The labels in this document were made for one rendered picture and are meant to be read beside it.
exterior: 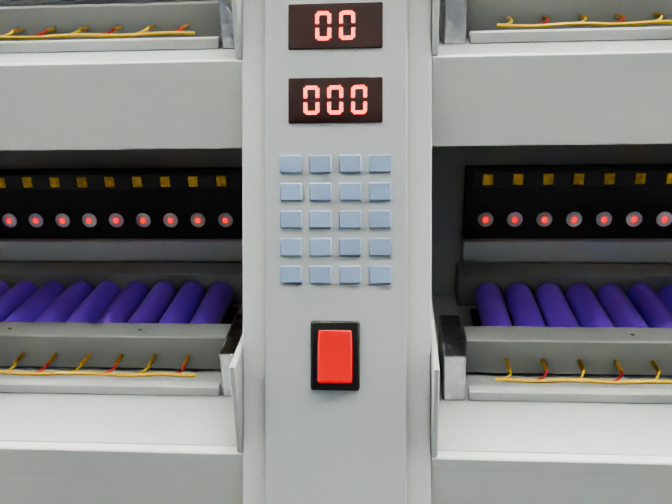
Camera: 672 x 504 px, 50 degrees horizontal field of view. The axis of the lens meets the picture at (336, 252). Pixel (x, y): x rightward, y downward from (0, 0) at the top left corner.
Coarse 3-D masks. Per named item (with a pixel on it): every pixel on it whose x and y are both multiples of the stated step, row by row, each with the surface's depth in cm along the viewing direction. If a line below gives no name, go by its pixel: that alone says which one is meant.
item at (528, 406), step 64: (512, 192) 50; (576, 192) 50; (640, 192) 50; (512, 256) 52; (576, 256) 51; (640, 256) 51; (448, 320) 43; (512, 320) 47; (576, 320) 45; (640, 320) 44; (448, 384) 40; (512, 384) 41; (576, 384) 41; (640, 384) 41; (448, 448) 36; (512, 448) 36; (576, 448) 36; (640, 448) 36
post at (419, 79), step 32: (256, 0) 36; (416, 0) 35; (256, 32) 36; (416, 32) 35; (256, 64) 36; (416, 64) 35; (256, 96) 36; (416, 96) 35; (256, 128) 36; (416, 128) 35; (256, 160) 36; (416, 160) 35; (256, 192) 36; (416, 192) 35; (256, 224) 36; (416, 224) 35; (256, 256) 36; (416, 256) 35; (256, 288) 36; (416, 288) 35; (256, 320) 36; (416, 320) 35; (256, 352) 36; (416, 352) 35; (256, 384) 36; (416, 384) 35; (256, 416) 36; (416, 416) 35; (256, 448) 36; (416, 448) 36; (256, 480) 36; (416, 480) 36
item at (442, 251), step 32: (0, 160) 58; (32, 160) 57; (64, 160) 57; (96, 160) 57; (128, 160) 57; (160, 160) 57; (192, 160) 56; (224, 160) 56; (448, 160) 55; (480, 160) 55; (512, 160) 55; (544, 160) 54; (576, 160) 54; (608, 160) 54; (640, 160) 54; (448, 192) 55; (448, 224) 55; (448, 256) 55; (448, 288) 55
